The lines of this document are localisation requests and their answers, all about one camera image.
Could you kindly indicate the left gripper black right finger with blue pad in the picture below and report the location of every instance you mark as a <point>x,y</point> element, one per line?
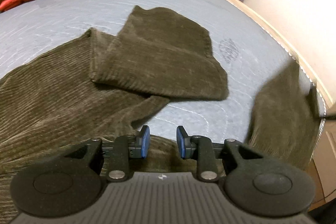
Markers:
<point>204,151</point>

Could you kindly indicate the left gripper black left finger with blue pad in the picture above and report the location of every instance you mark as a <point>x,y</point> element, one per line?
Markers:
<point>119,153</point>

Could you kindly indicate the olive green corduroy pants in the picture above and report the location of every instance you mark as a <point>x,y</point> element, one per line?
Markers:
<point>99,85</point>

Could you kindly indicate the blue quilted mattress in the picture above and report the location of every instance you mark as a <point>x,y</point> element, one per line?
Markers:
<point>248,55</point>

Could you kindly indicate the wooden bed frame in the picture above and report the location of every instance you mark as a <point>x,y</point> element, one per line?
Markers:
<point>288,46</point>

